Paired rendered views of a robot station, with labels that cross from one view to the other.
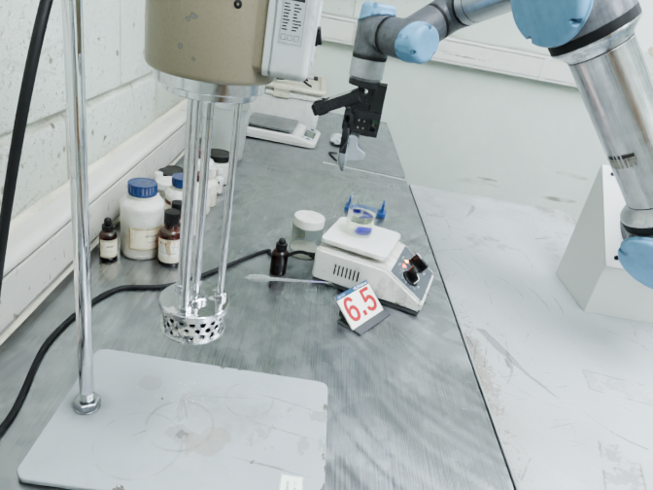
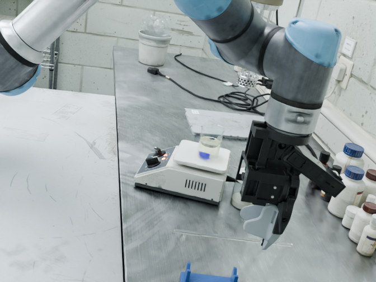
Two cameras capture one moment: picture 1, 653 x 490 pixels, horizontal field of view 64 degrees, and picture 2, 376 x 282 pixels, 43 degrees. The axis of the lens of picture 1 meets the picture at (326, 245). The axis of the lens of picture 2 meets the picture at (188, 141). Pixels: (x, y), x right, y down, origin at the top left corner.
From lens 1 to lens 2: 185 cm
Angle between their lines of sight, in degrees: 130
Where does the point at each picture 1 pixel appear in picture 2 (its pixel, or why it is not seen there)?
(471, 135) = not seen: outside the picture
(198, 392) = (239, 130)
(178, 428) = (237, 122)
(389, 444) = (164, 121)
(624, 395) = (27, 132)
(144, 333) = not seen: hidden behind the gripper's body
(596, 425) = (61, 123)
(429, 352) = (141, 147)
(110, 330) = not seen: hidden behind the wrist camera
